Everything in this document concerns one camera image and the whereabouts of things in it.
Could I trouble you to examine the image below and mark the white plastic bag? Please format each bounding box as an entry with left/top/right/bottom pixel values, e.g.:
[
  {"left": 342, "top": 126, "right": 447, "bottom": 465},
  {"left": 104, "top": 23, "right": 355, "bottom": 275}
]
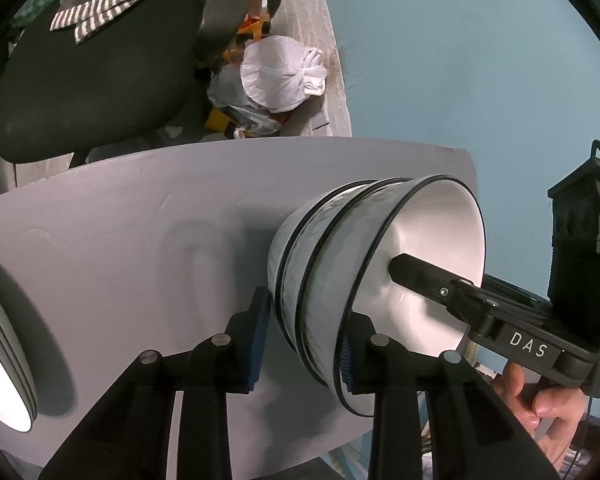
[{"left": 240, "top": 35, "right": 327, "bottom": 114}]

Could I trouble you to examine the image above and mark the black office chair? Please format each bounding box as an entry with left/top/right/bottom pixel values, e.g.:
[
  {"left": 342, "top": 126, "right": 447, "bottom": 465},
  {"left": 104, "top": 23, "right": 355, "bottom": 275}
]
[{"left": 0, "top": 0, "right": 263, "bottom": 166}]

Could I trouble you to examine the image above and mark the person's right hand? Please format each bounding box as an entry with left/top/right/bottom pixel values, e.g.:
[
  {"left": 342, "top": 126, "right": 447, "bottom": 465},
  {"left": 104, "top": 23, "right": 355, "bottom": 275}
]
[{"left": 492, "top": 362, "right": 589, "bottom": 466}]

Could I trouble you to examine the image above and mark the small striped cloth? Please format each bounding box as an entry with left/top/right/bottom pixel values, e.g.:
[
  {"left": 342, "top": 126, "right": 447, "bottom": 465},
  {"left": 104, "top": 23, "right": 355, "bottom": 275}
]
[{"left": 50, "top": 0, "right": 170, "bottom": 44}]

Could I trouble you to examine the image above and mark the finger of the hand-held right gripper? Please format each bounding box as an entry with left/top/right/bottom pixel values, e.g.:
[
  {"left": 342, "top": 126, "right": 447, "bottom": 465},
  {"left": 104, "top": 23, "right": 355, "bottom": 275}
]
[{"left": 389, "top": 253, "right": 492, "bottom": 324}]

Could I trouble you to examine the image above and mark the clear plastic bag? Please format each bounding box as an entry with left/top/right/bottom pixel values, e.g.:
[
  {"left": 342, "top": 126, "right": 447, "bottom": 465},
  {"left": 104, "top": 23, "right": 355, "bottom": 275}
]
[{"left": 207, "top": 62, "right": 286, "bottom": 138}]

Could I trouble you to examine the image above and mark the white ribbed bowl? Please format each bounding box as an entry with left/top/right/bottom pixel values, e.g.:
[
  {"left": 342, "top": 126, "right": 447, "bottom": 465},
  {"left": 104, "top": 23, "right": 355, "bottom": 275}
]
[
  {"left": 277, "top": 179, "right": 416, "bottom": 386},
  {"left": 300, "top": 174, "right": 487, "bottom": 417},
  {"left": 266, "top": 182, "right": 376, "bottom": 346}
]

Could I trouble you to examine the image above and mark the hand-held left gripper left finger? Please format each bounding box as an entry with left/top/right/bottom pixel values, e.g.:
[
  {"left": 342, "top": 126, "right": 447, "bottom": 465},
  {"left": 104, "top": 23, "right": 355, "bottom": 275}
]
[{"left": 39, "top": 285, "right": 272, "bottom": 480}]

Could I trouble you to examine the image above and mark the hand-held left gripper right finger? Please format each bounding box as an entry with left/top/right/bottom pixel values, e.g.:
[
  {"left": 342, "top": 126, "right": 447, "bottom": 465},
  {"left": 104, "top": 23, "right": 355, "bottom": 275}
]
[{"left": 339, "top": 312, "right": 563, "bottom": 480}]

